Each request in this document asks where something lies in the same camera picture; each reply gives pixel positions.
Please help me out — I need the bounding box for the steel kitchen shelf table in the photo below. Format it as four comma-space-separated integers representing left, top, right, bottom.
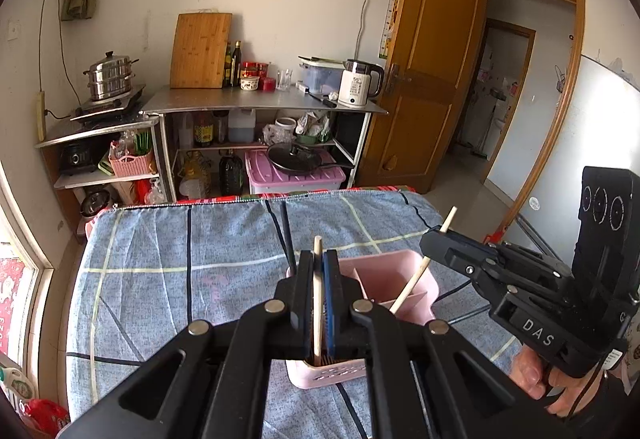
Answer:
142, 87, 384, 202

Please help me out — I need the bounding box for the red lidded jar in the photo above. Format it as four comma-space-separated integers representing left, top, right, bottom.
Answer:
240, 62, 260, 91

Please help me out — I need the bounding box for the pink lidded storage box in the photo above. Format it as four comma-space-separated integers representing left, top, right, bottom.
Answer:
244, 147, 347, 196

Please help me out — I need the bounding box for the bamboo cutting board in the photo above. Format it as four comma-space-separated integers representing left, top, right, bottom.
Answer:
169, 12, 232, 89

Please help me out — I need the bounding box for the small wooden side shelf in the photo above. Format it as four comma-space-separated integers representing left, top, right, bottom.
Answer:
36, 114, 171, 241

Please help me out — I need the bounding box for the person's right hand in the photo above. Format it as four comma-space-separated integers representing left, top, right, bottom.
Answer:
510, 345, 603, 417

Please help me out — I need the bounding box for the dark soy sauce bottle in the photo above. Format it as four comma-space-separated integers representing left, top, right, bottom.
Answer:
230, 40, 242, 88

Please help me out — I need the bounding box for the light wooden chopstick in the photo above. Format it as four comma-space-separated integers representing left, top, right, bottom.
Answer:
312, 235, 323, 367
390, 206, 458, 315

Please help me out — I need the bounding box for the plain black chopstick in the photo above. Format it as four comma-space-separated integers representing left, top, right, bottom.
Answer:
280, 200, 297, 275

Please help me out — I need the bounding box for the white electric kettle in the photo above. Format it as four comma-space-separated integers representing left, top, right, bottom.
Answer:
337, 58, 385, 108

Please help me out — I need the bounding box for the pink plastic utensil basket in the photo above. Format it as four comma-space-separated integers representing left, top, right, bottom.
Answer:
285, 249, 439, 389

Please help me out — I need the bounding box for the stainless steel steamer pot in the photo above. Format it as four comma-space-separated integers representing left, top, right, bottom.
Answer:
84, 51, 138, 101

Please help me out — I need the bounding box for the pink woven basket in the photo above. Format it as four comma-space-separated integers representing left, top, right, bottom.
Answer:
108, 142, 156, 178

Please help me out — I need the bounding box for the clear plastic container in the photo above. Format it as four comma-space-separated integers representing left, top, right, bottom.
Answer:
298, 55, 344, 94

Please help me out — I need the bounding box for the black induction cooker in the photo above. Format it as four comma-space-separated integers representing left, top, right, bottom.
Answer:
70, 84, 145, 124

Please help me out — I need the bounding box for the white refrigerator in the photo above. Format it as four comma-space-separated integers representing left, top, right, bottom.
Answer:
504, 56, 639, 265

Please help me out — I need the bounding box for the brown wooden door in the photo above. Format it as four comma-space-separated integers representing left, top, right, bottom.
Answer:
356, 0, 487, 193

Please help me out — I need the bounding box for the black frying pan with lid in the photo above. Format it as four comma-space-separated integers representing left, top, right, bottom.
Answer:
267, 142, 354, 176

